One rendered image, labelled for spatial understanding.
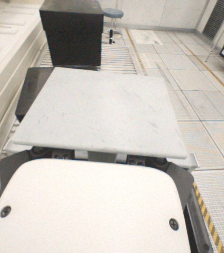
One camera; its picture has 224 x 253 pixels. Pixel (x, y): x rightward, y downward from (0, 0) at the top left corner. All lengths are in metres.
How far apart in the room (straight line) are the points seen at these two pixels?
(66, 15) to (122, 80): 0.72
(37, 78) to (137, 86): 0.55
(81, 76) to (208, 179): 1.52
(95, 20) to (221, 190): 1.51
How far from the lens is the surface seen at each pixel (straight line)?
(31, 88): 0.62
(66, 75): 0.17
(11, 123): 0.66
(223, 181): 1.68
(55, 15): 0.87
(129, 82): 0.16
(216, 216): 1.50
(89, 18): 0.86
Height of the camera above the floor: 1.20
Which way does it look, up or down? 49 degrees down
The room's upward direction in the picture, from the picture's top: 8 degrees clockwise
